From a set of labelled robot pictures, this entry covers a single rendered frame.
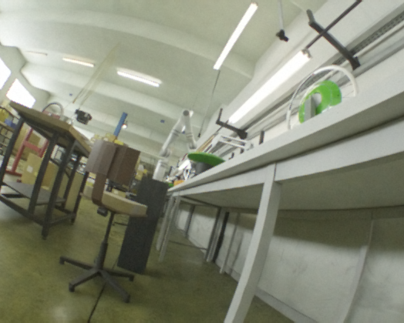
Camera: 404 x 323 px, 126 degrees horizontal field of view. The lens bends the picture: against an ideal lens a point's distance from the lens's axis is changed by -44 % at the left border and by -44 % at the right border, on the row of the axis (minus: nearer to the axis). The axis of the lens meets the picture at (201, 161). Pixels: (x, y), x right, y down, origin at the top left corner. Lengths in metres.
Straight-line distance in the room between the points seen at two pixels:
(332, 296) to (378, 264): 0.37
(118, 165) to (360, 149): 0.98
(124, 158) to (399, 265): 1.62
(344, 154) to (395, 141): 0.12
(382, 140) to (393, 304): 1.03
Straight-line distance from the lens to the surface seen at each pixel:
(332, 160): 0.41
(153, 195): 1.58
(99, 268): 1.35
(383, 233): 1.27
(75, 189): 2.66
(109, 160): 1.01
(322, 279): 1.46
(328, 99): 1.00
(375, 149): 0.36
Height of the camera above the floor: 0.68
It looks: 16 degrees up
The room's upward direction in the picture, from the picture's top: 16 degrees clockwise
